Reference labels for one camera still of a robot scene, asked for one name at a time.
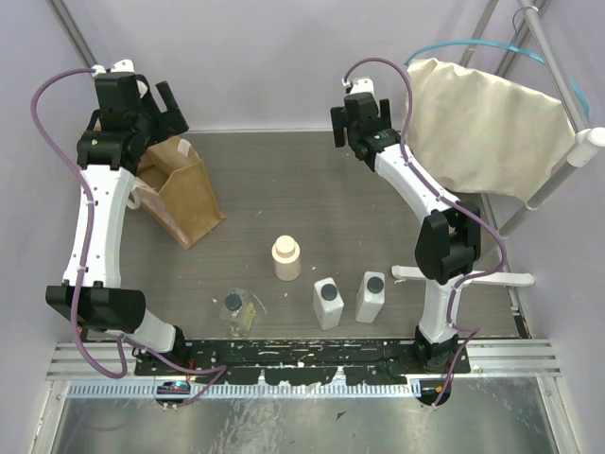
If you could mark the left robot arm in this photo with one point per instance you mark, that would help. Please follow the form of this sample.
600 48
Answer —
90 292

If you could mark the white rack foot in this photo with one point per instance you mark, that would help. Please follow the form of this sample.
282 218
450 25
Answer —
501 279

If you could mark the white bottle black cap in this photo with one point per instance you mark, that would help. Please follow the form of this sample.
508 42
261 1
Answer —
327 303
370 297

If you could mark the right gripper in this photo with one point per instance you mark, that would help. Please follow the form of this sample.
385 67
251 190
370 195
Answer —
338 123

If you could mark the clear glass bottle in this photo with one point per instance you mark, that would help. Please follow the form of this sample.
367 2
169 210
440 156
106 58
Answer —
238 312

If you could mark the cream canvas cloth bag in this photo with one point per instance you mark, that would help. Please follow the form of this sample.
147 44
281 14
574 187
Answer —
478 133

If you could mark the grey clothes rack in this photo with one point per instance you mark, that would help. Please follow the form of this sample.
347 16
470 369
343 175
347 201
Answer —
575 30

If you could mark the brown paper bag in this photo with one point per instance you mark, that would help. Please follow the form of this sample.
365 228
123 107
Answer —
167 180

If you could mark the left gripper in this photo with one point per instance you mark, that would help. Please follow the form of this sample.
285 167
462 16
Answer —
158 115

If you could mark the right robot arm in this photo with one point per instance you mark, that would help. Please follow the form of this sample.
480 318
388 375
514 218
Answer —
449 242

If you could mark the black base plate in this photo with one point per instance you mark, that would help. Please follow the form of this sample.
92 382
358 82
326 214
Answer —
306 362

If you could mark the teal hanger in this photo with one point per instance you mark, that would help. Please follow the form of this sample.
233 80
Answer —
507 47

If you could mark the beige round bottle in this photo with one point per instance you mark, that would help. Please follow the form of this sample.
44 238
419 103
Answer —
286 255

